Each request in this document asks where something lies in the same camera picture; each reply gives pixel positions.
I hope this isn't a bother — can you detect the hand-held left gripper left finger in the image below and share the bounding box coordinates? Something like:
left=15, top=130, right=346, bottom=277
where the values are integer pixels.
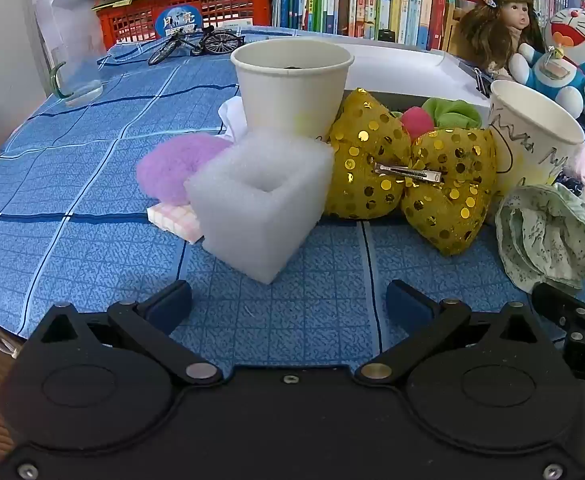
left=37, top=280, right=223, bottom=387

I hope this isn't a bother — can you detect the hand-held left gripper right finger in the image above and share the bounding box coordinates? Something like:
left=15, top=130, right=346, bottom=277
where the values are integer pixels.
left=355, top=279, right=548, bottom=387

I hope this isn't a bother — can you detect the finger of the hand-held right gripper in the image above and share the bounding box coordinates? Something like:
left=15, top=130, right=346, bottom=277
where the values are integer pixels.
left=531, top=282, right=585, bottom=333

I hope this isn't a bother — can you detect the pale green floral scrunchie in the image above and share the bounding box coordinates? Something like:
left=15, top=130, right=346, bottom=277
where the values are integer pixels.
left=495, top=184, right=585, bottom=295

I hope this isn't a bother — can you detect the pink checked sponge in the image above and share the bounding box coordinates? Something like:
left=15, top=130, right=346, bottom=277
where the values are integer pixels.
left=146, top=202, right=204, bottom=246

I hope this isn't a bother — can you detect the purple fluffy scrunchie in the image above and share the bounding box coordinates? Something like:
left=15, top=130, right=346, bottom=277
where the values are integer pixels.
left=136, top=134, right=233, bottom=207

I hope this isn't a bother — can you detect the gold sequin bow hair clip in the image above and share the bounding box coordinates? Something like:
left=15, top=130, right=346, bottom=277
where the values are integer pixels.
left=323, top=87, right=498, bottom=257

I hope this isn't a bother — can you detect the pink scrunchie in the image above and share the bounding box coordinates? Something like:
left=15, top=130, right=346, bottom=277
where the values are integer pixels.
left=400, top=106, right=436, bottom=142

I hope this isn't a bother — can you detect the bright green scrunchie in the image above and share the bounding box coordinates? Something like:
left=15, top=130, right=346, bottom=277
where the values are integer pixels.
left=421, top=97, right=483, bottom=131

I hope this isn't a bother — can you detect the shallow white cardboard box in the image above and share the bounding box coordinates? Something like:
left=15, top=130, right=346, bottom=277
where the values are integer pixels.
left=252, top=35, right=493, bottom=121

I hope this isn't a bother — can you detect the blue checked tablecloth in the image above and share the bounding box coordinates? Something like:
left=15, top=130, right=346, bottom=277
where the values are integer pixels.
left=0, top=27, right=585, bottom=401

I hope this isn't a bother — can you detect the white paper cup with drawing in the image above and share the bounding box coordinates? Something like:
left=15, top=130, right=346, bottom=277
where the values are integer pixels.
left=487, top=80, right=585, bottom=196

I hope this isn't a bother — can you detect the white tissue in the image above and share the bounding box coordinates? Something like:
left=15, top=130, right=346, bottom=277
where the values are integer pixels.
left=218, top=96, right=247, bottom=140

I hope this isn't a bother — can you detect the blue white cat plush toy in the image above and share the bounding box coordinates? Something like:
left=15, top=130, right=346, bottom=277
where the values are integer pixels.
left=510, top=7, right=585, bottom=133

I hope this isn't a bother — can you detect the black binder clip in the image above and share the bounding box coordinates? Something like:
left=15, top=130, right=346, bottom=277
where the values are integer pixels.
left=473, top=66, right=493, bottom=98

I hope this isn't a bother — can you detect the white paper cup with lettering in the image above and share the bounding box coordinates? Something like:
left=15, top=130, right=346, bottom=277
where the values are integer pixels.
left=230, top=37, right=356, bottom=146

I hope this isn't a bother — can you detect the black miniature bicycle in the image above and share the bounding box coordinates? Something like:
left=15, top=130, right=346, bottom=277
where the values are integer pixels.
left=147, top=25, right=246, bottom=67

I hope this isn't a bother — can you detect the doll with brown hair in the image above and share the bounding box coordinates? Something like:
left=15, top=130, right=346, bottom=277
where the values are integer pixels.
left=455, top=0, right=546, bottom=81

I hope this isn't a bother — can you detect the round blue card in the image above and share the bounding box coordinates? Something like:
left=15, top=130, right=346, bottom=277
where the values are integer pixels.
left=152, top=4, right=204, bottom=40

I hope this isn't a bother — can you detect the red plastic crate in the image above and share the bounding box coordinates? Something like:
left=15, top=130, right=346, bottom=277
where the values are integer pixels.
left=92, top=0, right=273, bottom=51

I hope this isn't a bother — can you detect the row of upright books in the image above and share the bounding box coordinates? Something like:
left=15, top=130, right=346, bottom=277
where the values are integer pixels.
left=271, top=0, right=585, bottom=53

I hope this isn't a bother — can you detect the white paper sheet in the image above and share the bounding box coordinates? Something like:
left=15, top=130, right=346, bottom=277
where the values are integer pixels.
left=35, top=0, right=110, bottom=61

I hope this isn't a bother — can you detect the glass mug with green handle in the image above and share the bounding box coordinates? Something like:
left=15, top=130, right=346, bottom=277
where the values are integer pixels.
left=47, top=35, right=104, bottom=108

